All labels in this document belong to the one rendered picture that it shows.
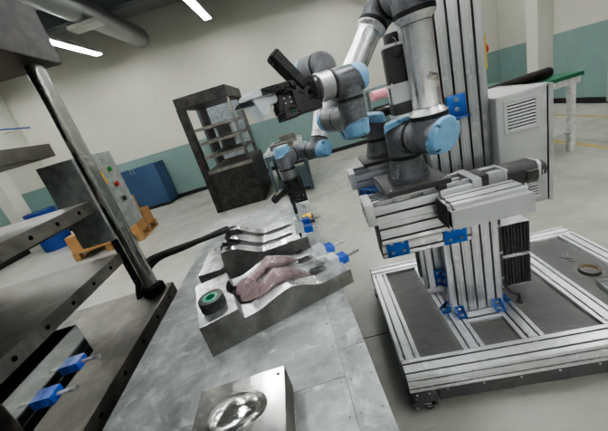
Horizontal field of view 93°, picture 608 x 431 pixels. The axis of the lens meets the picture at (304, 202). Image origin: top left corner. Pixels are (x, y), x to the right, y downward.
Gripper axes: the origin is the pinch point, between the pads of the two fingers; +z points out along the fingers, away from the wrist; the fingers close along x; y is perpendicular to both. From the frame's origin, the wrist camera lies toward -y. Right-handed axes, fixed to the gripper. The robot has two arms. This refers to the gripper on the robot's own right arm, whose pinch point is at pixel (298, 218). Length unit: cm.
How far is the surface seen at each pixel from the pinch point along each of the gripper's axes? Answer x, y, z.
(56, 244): 488, -531, 80
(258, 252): -17.7, -20.0, 2.7
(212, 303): -55, -30, -3
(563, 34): 423, 561, -34
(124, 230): -8, -73, -21
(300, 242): -17.7, -1.4, 4.1
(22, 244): -45, -79, -35
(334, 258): -40.7, 9.2, 3.1
